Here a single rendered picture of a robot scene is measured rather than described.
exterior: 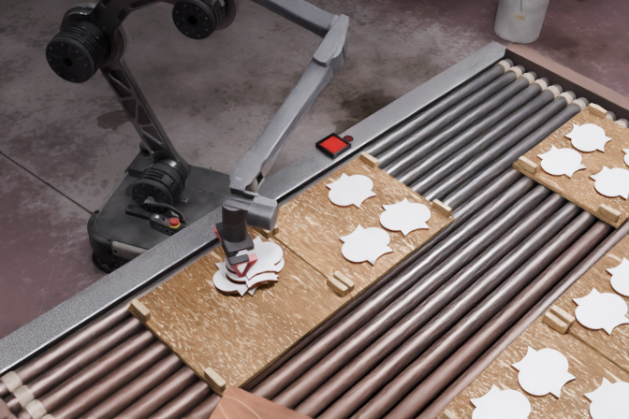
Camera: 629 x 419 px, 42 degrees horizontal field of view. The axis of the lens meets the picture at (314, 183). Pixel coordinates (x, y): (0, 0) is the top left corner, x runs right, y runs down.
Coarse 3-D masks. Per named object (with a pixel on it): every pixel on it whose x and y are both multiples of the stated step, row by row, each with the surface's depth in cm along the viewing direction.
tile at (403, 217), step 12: (396, 204) 226; (408, 204) 226; (420, 204) 226; (384, 216) 222; (396, 216) 222; (408, 216) 222; (420, 216) 222; (384, 228) 220; (396, 228) 219; (408, 228) 219; (420, 228) 220
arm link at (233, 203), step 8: (224, 200) 189; (232, 200) 188; (240, 200) 188; (248, 200) 189; (224, 208) 188; (232, 208) 187; (240, 208) 187; (248, 208) 187; (224, 216) 189; (232, 216) 188; (240, 216) 189; (232, 224) 190
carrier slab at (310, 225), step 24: (360, 168) 237; (312, 192) 229; (384, 192) 231; (408, 192) 231; (288, 216) 222; (312, 216) 222; (336, 216) 222; (360, 216) 223; (432, 216) 224; (288, 240) 215; (312, 240) 215; (336, 240) 216; (408, 240) 217; (312, 264) 209; (336, 264) 210; (360, 264) 210; (384, 264) 210; (360, 288) 204
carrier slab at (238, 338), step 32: (224, 256) 210; (288, 256) 211; (160, 288) 201; (192, 288) 202; (288, 288) 203; (320, 288) 203; (160, 320) 194; (192, 320) 194; (224, 320) 195; (256, 320) 195; (288, 320) 196; (320, 320) 196; (192, 352) 188; (224, 352) 188; (256, 352) 189
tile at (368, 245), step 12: (360, 228) 218; (372, 228) 218; (348, 240) 215; (360, 240) 215; (372, 240) 215; (384, 240) 215; (348, 252) 212; (360, 252) 212; (372, 252) 212; (384, 252) 212; (372, 264) 209
